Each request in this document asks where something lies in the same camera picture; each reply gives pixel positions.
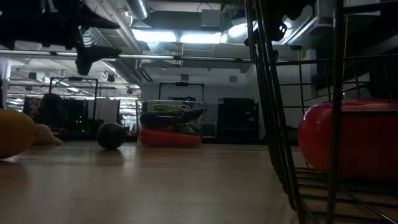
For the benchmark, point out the dark green avocado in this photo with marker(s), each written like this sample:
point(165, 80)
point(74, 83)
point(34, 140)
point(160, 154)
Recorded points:
point(111, 136)

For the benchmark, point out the clear plastic bin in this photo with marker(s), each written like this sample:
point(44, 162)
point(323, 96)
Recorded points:
point(141, 104)

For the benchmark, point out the orange round fruit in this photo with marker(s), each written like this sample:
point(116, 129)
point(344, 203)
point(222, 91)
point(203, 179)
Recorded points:
point(14, 133)

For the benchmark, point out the light green gourd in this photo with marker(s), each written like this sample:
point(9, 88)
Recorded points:
point(168, 108)

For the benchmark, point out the silver horizontal pipe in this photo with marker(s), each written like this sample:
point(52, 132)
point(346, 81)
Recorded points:
point(149, 56)

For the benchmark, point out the white garlic bulb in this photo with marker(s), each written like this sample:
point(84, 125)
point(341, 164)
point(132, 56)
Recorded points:
point(46, 135)

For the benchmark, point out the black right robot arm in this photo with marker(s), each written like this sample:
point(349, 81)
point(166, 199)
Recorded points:
point(367, 37)

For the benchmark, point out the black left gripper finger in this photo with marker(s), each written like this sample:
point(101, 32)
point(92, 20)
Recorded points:
point(90, 57)
point(96, 22)

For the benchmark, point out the black background rig frame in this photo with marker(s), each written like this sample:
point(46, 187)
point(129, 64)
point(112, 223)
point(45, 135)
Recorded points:
point(182, 84)
point(74, 79)

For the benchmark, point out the red tomato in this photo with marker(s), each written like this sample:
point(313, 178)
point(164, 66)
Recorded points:
point(363, 140)

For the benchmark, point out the ceiling light panel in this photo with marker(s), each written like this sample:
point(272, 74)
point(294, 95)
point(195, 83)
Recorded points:
point(154, 35)
point(200, 37)
point(237, 31)

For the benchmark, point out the black background cabinet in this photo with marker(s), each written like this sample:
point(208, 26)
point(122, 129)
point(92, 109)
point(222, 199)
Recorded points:
point(237, 118)

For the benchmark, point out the white background panel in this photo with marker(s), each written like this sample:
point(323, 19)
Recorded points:
point(105, 110)

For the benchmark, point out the silver ventilation duct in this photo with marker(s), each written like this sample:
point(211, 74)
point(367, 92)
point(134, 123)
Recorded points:
point(138, 8)

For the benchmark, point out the grey ceiling box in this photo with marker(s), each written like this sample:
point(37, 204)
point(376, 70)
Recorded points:
point(210, 18)

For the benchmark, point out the person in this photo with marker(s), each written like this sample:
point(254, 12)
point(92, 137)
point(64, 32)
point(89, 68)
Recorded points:
point(51, 107)

